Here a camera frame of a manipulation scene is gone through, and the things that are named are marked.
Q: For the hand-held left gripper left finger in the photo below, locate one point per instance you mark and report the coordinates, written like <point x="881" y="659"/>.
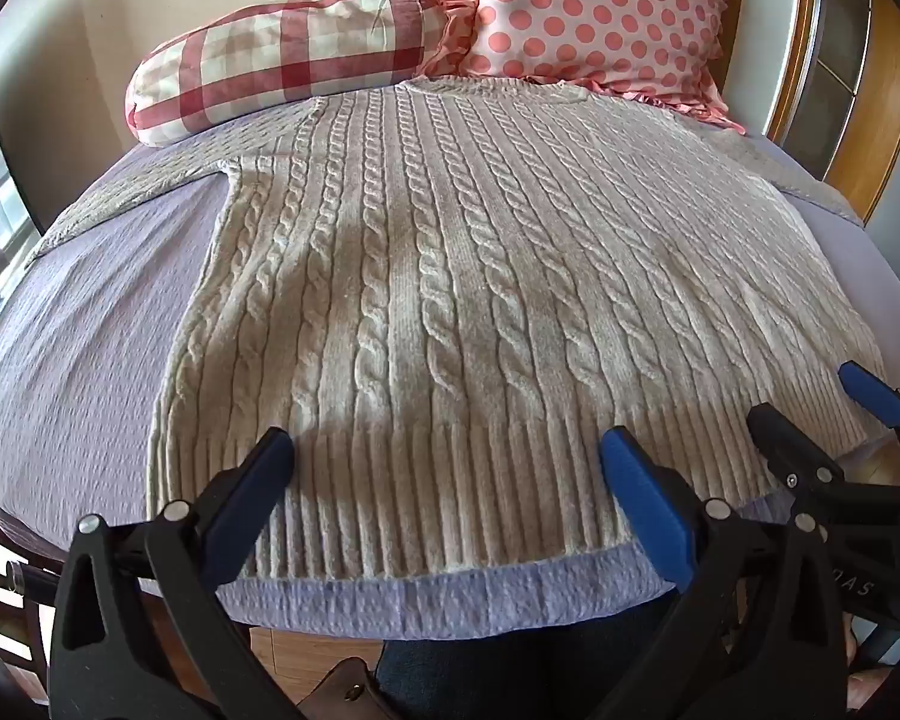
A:
<point x="261" y="484"/>

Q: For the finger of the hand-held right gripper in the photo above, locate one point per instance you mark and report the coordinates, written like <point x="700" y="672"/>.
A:
<point x="784" y="446"/>
<point x="874" y="394"/>

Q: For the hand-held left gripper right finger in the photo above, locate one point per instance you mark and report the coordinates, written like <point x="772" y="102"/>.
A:
<point x="641" y="491"/>

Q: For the person's blue jeans legs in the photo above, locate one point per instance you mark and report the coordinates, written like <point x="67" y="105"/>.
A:
<point x="525" y="664"/>

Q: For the brown leather pouch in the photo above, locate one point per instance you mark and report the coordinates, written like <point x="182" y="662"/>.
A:
<point x="345" y="694"/>

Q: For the dark wooden chair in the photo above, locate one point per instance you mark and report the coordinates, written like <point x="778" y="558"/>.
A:
<point x="7" y="592"/>

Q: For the wooden door with glass panel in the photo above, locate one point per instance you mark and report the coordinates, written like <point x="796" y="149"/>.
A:
<point x="847" y="82"/>

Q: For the grey textured blanket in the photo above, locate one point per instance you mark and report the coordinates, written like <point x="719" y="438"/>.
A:
<point x="105" y="210"/>

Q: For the red plaid pillow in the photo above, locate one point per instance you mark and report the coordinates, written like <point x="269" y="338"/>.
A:
<point x="277" y="60"/>

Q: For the pink polka dot pillow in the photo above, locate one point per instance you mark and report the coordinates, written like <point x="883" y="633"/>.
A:
<point x="592" y="7"/>

